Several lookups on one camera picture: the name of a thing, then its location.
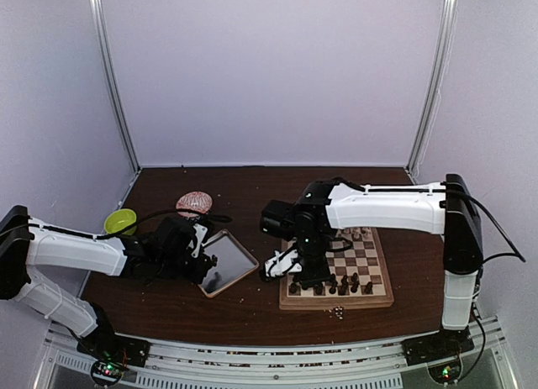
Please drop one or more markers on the aluminium frame post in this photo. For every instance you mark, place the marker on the aluminium frame post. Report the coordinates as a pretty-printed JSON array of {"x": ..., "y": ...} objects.
[
  {"x": 432, "y": 97},
  {"x": 98, "y": 16}
]

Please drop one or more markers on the red patterned bowl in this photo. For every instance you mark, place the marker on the red patterned bowl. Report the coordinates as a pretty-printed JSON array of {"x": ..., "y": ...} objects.
[{"x": 194, "y": 204}]

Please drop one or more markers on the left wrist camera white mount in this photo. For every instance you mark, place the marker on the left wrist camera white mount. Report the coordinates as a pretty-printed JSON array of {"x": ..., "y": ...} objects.
[{"x": 200, "y": 236}]

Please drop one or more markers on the left aluminium frame post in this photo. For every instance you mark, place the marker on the left aluminium frame post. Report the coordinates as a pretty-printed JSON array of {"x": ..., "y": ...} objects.
[{"x": 98, "y": 16}]

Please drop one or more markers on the aluminium front rail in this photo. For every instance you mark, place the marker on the aluminium front rail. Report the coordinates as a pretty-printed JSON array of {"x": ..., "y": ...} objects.
[{"x": 380, "y": 363}]

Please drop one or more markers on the right aluminium frame post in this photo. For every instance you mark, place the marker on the right aluminium frame post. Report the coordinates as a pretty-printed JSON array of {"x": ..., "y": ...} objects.
[{"x": 432, "y": 97}]

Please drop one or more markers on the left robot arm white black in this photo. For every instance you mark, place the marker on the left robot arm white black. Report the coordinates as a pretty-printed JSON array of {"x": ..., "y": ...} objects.
[{"x": 173, "y": 250}]

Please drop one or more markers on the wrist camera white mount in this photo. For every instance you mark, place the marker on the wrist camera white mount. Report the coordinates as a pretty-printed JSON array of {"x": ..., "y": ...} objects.
[
  {"x": 281, "y": 264},
  {"x": 200, "y": 236}
]

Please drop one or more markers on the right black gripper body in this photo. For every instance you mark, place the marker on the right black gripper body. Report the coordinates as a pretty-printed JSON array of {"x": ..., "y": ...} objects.
[{"x": 321, "y": 272}]

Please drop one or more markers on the wooden chess board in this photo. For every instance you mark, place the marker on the wooden chess board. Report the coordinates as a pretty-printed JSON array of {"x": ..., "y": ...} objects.
[{"x": 361, "y": 278}]

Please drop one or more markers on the black chess piece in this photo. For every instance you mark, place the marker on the black chess piece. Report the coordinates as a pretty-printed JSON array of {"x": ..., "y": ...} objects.
[
  {"x": 320, "y": 290},
  {"x": 368, "y": 288},
  {"x": 333, "y": 288},
  {"x": 344, "y": 289}
]

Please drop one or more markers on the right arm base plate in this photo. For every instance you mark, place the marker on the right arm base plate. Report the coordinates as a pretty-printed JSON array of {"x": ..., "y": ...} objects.
[{"x": 427, "y": 349}]

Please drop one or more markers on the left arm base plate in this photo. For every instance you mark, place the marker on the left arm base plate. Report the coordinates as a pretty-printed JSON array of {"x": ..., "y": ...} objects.
[{"x": 122, "y": 351}]

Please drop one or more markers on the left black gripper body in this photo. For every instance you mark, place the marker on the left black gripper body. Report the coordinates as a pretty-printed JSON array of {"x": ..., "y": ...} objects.
[{"x": 195, "y": 275}]

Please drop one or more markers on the green bowl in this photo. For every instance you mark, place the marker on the green bowl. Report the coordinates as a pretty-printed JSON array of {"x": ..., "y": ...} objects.
[{"x": 119, "y": 219}]

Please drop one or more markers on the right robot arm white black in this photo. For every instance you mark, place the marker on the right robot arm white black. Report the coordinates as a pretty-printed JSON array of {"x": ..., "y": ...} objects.
[{"x": 444, "y": 208}]

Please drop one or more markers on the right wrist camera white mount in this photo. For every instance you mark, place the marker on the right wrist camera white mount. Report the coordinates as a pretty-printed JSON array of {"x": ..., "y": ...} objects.
[{"x": 281, "y": 264}]

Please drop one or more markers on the metal tray wooden rim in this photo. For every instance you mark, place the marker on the metal tray wooden rim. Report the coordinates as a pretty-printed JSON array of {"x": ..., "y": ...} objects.
[{"x": 233, "y": 263}]

